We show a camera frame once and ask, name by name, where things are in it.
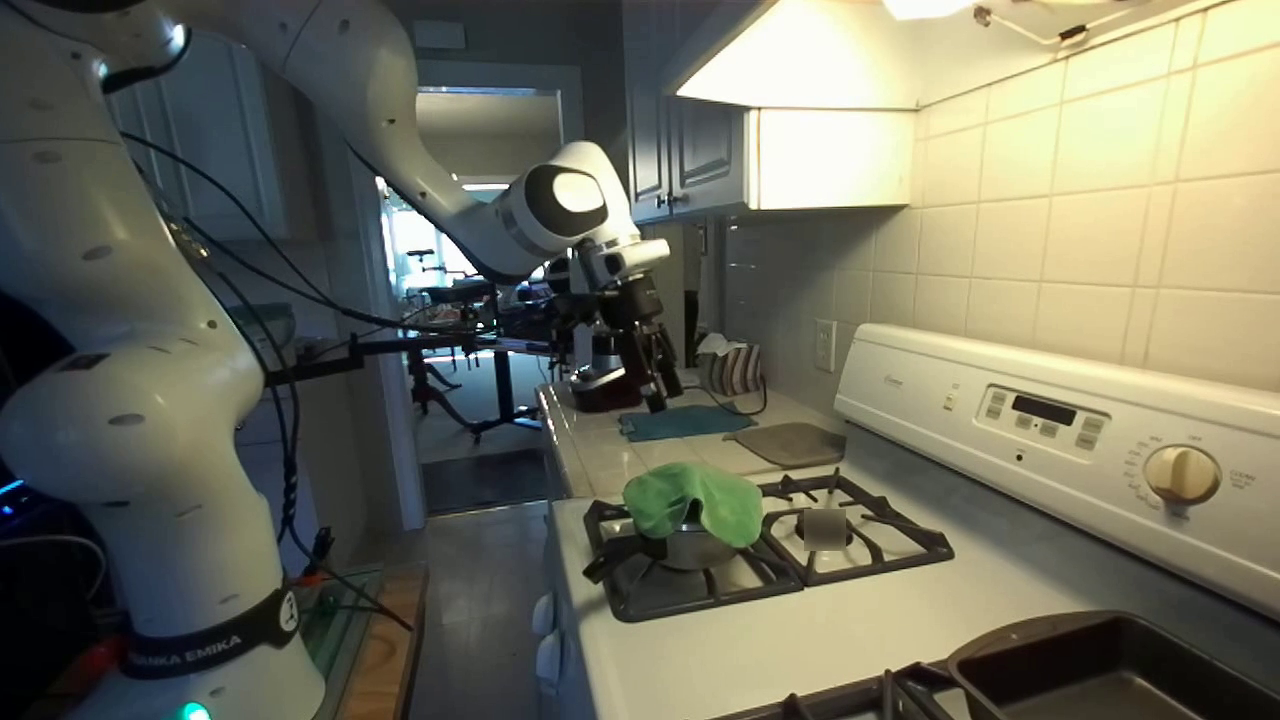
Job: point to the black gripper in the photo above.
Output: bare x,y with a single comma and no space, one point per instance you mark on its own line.
626,312

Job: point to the green cloth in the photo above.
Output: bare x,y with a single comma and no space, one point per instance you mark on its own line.
674,494

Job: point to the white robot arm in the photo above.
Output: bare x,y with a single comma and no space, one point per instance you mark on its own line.
136,422

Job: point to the blue cloth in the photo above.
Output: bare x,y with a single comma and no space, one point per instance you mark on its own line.
682,422

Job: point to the grey square cloth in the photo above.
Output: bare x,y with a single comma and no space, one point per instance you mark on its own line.
795,445

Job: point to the small metal pot with lid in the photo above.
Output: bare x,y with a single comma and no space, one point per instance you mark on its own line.
687,551

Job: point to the dark red bowl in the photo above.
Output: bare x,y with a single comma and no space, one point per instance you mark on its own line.
603,391

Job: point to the white upper cabinet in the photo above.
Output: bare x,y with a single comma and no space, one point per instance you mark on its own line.
690,158

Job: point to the black stove grate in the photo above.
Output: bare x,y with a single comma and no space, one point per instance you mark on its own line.
819,531
899,694

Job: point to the range hood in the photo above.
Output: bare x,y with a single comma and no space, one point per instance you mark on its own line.
888,54

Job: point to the black front stove grate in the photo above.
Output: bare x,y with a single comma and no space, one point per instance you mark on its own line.
899,694

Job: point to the dark baking pan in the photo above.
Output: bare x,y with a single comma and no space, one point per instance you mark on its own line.
1099,664

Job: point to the cream stove knob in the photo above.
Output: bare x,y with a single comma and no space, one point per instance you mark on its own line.
1183,475

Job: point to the white stove control panel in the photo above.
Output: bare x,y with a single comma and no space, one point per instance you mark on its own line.
1075,439

